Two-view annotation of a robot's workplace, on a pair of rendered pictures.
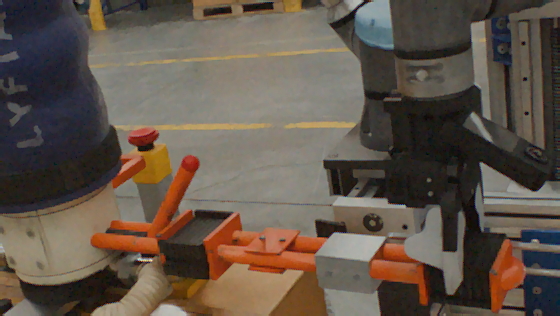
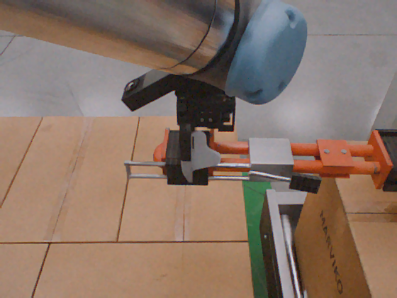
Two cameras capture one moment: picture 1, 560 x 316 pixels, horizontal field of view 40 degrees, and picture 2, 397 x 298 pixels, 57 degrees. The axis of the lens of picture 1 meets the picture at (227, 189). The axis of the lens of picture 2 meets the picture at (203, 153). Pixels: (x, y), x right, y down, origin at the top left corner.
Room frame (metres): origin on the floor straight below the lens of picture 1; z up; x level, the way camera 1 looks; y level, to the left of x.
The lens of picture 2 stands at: (1.11, -0.45, 1.52)
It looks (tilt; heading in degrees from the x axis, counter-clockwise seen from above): 45 degrees down; 147
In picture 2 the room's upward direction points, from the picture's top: straight up
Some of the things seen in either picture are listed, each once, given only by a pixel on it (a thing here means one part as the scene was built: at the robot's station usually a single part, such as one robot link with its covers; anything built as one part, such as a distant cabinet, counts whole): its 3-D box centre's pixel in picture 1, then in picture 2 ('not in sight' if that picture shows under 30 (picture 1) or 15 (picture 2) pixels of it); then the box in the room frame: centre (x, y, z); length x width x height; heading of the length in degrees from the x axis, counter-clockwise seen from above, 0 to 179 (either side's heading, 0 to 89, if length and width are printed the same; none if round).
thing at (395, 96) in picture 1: (433, 146); (204, 86); (0.75, -0.22, 1.22); 0.09 x 0.08 x 0.12; 55
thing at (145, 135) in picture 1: (144, 140); not in sight; (1.62, 0.16, 1.02); 0.07 x 0.07 x 0.04
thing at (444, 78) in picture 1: (433, 72); not in sight; (0.74, -0.23, 1.30); 0.08 x 0.08 x 0.05
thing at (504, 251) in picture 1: (465, 272); (188, 152); (0.73, -0.24, 1.08); 0.08 x 0.07 x 0.05; 55
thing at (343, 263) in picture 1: (352, 262); (269, 159); (0.81, -0.13, 1.07); 0.07 x 0.07 x 0.04; 55
